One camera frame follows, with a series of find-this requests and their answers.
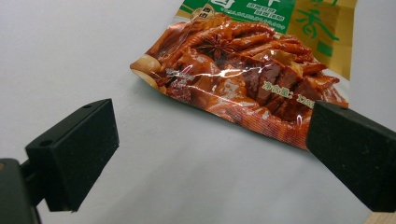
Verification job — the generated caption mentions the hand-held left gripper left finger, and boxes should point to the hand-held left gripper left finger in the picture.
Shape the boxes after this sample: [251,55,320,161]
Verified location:
[19,98,120,213]

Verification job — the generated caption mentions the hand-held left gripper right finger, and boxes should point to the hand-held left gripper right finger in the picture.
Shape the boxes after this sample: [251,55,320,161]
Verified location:
[305,100,396,214]

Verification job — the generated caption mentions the braised meat snack packet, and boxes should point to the braised meat snack packet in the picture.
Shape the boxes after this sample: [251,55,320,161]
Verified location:
[129,0,359,151]

